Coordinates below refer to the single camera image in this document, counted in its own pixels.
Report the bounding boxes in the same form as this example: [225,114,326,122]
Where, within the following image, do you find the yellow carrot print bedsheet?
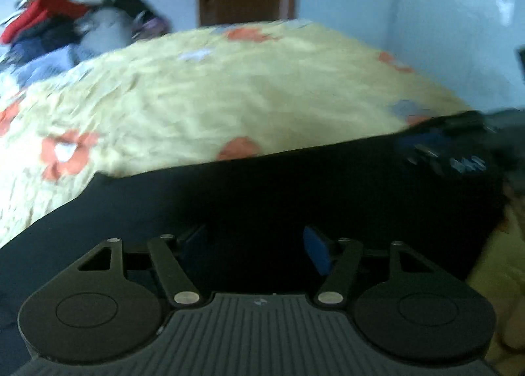
[0,18,525,376]

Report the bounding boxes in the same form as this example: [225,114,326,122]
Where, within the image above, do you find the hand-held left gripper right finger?
[303,226,438,309]

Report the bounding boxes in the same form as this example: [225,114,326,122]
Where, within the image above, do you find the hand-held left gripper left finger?
[77,225,208,308]

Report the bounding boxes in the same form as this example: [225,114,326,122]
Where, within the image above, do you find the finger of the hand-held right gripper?
[396,111,489,157]

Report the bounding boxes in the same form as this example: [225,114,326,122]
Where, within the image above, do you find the pile of clothes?
[0,0,171,75]

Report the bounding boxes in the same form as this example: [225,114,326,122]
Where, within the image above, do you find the black pants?
[0,111,511,376]

